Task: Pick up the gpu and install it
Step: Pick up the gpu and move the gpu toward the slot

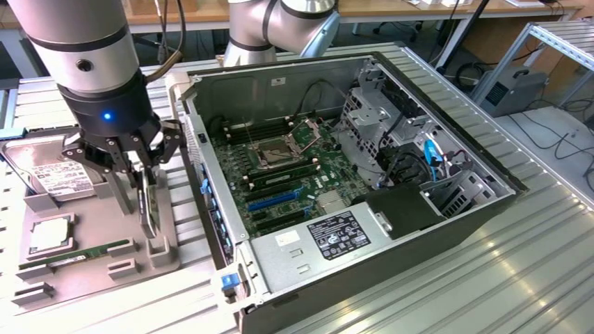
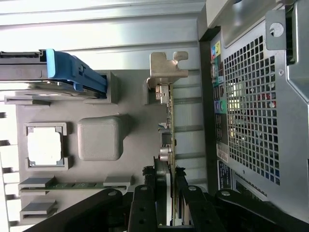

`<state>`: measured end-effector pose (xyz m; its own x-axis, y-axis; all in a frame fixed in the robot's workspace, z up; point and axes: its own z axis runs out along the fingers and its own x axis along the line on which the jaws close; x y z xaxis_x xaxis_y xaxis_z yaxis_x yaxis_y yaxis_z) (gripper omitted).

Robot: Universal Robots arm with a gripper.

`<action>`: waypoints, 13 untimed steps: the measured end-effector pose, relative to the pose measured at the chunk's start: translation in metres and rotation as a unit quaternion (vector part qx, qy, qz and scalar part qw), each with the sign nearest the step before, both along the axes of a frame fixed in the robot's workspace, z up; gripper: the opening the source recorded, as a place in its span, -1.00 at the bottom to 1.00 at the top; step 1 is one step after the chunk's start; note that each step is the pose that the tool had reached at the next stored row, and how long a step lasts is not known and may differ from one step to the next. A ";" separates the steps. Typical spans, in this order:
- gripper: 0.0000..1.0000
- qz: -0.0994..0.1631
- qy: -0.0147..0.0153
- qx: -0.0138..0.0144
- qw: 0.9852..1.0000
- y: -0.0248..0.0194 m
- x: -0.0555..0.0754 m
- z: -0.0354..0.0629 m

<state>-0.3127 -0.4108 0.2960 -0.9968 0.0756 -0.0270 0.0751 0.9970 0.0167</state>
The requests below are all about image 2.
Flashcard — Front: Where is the grey plastic parts rack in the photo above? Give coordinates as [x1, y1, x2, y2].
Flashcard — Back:
[3, 69, 175, 224]

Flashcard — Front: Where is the green RAM stick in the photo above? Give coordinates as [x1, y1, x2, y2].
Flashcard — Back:
[20, 182, 131, 191]

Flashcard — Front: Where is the silver CPU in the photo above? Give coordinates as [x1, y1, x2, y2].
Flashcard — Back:
[27, 127, 64, 166]

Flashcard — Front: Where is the blue disk caddy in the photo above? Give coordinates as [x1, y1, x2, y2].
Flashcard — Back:
[45, 48, 107, 94]

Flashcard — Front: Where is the open black PC case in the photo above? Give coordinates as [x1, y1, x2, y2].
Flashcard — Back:
[197, 0, 309, 218]

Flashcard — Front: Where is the silver hard disk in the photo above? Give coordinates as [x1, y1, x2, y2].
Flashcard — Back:
[0, 50, 101, 100]

